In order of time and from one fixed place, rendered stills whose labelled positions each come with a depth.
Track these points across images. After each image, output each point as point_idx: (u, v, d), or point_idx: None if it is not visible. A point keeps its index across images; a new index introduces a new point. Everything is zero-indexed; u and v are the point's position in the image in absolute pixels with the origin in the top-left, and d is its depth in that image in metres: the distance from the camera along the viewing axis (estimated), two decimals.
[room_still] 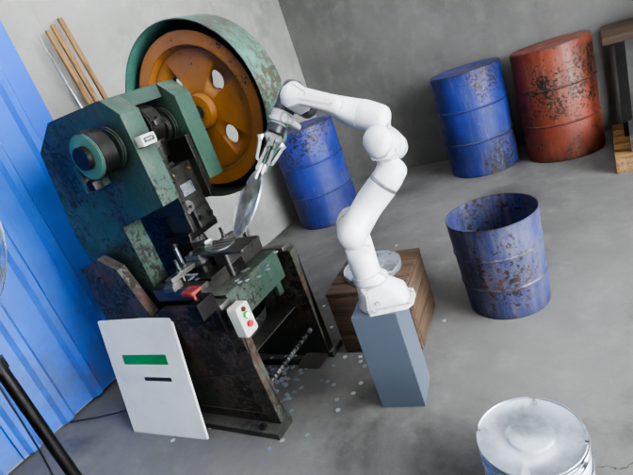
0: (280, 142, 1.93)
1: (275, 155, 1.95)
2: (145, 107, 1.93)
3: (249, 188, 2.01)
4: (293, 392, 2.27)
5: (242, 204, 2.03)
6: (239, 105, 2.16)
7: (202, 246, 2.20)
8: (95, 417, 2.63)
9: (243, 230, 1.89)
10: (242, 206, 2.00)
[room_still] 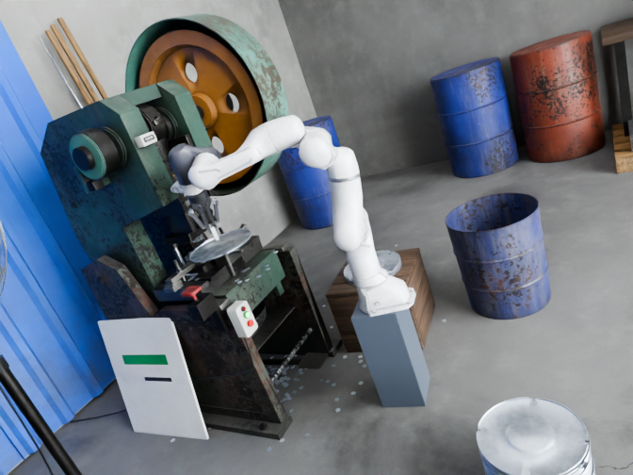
0: (193, 206, 1.82)
1: (198, 219, 1.84)
2: (145, 107, 1.93)
3: (223, 238, 2.18)
4: (293, 392, 2.27)
5: (210, 246, 2.15)
6: None
7: None
8: (95, 417, 2.63)
9: (211, 258, 1.98)
10: (212, 246, 2.12)
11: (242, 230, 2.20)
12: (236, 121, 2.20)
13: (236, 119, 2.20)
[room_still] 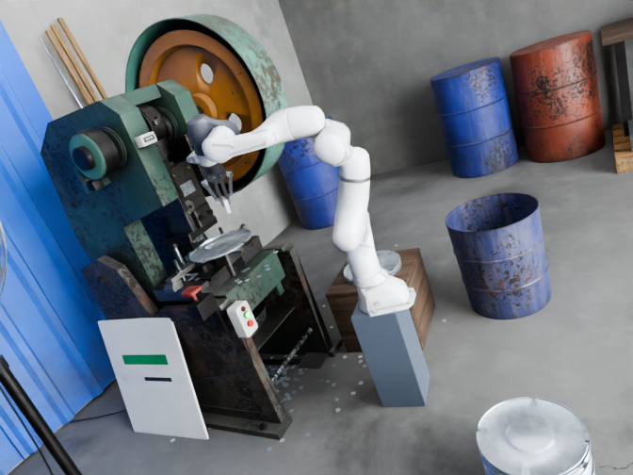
0: None
1: (212, 190, 1.86)
2: (145, 107, 1.93)
3: (205, 254, 2.05)
4: (293, 392, 2.27)
5: (219, 251, 2.04)
6: None
7: None
8: (95, 417, 2.63)
9: (245, 232, 2.16)
10: (222, 246, 2.06)
11: (189, 256, 2.10)
12: None
13: None
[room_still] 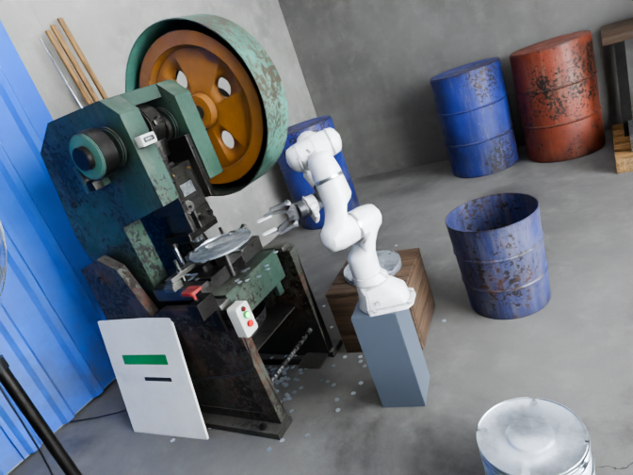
0: (295, 220, 2.20)
1: (286, 227, 2.21)
2: (145, 107, 1.93)
3: (235, 244, 2.05)
4: (293, 392, 2.27)
5: (235, 238, 2.12)
6: None
7: None
8: (95, 417, 2.63)
9: (203, 245, 2.19)
10: (228, 239, 2.12)
11: (226, 253, 1.97)
12: (234, 102, 2.16)
13: (233, 101, 2.16)
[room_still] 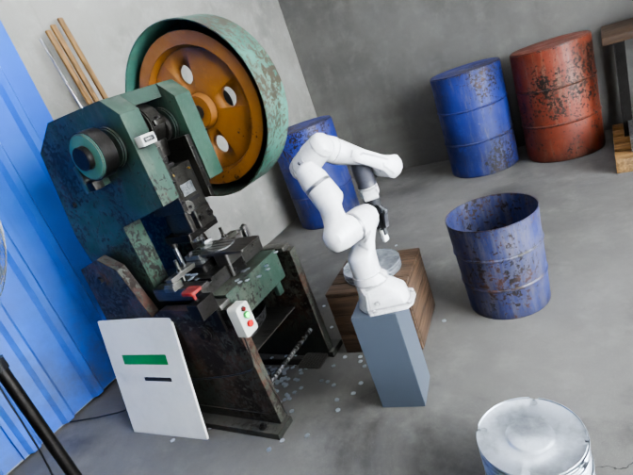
0: (379, 209, 2.12)
1: (384, 218, 2.14)
2: (145, 107, 1.93)
3: None
4: (293, 392, 2.27)
5: (380, 267, 2.30)
6: None
7: (202, 246, 2.20)
8: (95, 417, 2.63)
9: (381, 251, 2.46)
10: (378, 263, 2.33)
11: (348, 277, 2.31)
12: (195, 67, 2.17)
13: (194, 68, 2.17)
